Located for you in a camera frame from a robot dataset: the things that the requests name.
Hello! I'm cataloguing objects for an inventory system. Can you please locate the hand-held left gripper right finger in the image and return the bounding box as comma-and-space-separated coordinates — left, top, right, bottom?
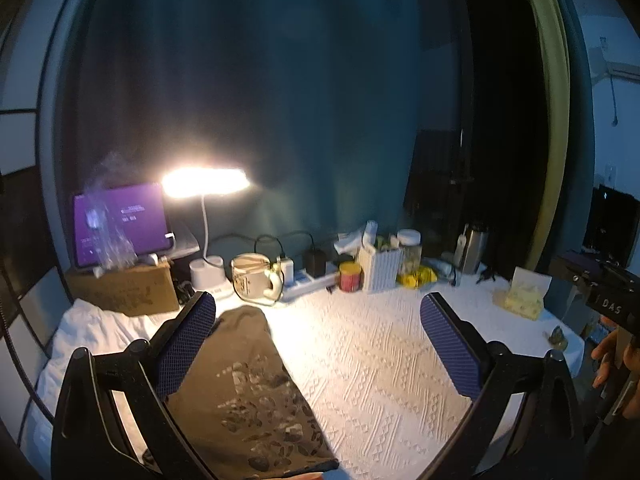
419, 291, 586, 480

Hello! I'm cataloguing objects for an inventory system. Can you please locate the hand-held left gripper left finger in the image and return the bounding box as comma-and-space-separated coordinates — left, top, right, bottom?
51, 290, 218, 480

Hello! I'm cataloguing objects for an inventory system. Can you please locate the brown t-shirt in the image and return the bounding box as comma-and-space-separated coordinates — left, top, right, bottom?
142, 306, 341, 478

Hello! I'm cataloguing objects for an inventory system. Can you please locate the person's right hand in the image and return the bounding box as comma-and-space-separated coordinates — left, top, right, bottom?
591, 331, 631, 390

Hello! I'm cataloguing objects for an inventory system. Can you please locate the white textured tablecloth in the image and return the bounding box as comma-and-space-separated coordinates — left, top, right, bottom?
115, 272, 586, 480

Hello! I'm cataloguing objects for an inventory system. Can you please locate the white desk lamp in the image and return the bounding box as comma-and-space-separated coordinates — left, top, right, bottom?
161, 167, 250, 302

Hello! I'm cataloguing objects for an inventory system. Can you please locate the black box with light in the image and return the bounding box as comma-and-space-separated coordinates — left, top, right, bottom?
582, 186, 640, 267

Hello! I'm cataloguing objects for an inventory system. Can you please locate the yellow snack packet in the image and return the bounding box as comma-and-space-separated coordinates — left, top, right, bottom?
397, 266, 437, 288

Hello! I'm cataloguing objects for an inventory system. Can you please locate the yellow tissue box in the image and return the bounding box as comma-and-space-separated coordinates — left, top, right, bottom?
504, 266, 552, 321

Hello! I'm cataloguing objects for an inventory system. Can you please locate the cardboard box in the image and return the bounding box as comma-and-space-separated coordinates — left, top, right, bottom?
65, 259, 181, 317

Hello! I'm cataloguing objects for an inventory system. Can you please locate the white cartoon mug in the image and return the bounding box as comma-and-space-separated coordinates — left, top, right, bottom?
231, 253, 282, 303

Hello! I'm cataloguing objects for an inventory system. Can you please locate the white tablet stand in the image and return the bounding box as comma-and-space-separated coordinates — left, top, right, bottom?
92, 254, 171, 277

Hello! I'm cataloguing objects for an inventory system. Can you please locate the white garment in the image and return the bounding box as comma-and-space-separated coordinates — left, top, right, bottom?
20, 300, 171, 456

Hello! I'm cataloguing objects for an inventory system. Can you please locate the steel thermos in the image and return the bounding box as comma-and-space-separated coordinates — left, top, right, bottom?
457, 224, 490, 275

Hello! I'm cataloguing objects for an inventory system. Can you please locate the white perforated basket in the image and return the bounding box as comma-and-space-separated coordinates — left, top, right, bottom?
357, 245, 404, 292

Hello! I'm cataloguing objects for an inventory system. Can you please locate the jar with white lid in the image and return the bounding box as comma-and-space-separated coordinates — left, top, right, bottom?
396, 229, 423, 272

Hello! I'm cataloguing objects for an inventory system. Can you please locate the red can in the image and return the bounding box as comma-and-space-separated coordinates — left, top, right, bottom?
338, 261, 362, 292

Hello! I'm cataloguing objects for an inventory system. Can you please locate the tablet with purple screen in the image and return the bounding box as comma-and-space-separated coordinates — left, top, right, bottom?
72, 182, 176, 268

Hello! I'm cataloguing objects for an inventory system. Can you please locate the clear plastic bag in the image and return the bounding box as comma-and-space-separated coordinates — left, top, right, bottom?
85, 152, 138, 268

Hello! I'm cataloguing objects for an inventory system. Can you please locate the white power strip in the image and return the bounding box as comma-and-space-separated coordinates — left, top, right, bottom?
282, 267, 341, 303

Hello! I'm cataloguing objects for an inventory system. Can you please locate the crumpled white tissue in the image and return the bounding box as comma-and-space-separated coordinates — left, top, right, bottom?
334, 229, 368, 256

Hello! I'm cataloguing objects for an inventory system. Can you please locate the black charger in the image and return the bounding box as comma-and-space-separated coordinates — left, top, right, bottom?
305, 247, 327, 277

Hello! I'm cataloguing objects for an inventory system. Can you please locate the white air conditioner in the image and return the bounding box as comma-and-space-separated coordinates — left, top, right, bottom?
607, 62, 640, 83

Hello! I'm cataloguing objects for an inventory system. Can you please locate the black charging cable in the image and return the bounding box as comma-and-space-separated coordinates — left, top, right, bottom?
210, 230, 316, 266

